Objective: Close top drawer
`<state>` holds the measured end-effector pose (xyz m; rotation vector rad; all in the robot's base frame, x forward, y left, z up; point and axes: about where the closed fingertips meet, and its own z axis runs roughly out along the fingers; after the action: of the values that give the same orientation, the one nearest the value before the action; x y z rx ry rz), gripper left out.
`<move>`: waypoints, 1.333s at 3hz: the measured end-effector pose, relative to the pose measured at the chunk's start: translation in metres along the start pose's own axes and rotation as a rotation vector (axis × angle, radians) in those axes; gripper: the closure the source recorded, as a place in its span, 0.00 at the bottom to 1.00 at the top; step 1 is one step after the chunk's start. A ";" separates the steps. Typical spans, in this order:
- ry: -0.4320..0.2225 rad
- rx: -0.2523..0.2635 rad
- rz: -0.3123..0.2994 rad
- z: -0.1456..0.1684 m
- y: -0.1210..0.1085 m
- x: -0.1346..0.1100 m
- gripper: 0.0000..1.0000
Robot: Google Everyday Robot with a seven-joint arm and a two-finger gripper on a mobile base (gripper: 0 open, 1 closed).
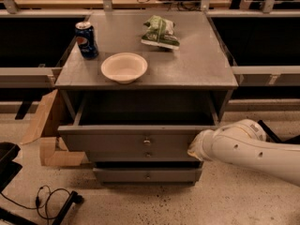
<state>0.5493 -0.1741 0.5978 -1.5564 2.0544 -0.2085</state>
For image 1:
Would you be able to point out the grey top drawer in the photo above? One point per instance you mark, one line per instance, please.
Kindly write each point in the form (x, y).
(129, 138)

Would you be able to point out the grey drawer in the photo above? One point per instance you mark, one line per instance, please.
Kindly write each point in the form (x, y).
(147, 176)
(129, 138)
(163, 155)

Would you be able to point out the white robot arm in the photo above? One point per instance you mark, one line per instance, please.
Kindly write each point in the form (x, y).
(244, 144)

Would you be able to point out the grey drawer cabinet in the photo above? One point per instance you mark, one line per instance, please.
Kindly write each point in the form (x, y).
(191, 85)

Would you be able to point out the grey middle drawer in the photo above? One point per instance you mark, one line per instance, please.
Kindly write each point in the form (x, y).
(163, 155)

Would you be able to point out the grey bottom drawer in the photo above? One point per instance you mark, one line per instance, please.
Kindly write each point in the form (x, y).
(147, 176)

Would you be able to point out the white paper bowl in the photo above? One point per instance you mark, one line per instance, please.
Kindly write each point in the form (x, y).
(124, 67)

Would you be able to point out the green chip bag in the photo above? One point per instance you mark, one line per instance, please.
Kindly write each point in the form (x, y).
(160, 32)

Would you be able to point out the blue pepsi can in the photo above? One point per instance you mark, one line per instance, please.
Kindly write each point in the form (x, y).
(85, 38)

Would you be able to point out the brown cardboard box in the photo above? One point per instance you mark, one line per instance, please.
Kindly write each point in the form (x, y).
(43, 129)

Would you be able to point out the black stand leg bottom left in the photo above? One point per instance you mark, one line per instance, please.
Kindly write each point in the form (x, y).
(42, 210)

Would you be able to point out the black stand leg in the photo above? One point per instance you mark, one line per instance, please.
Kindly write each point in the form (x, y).
(42, 210)
(275, 138)

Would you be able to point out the black stand leg right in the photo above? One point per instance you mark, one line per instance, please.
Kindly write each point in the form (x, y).
(275, 138)

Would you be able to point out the black object at left edge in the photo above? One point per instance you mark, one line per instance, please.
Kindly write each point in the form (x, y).
(8, 168)

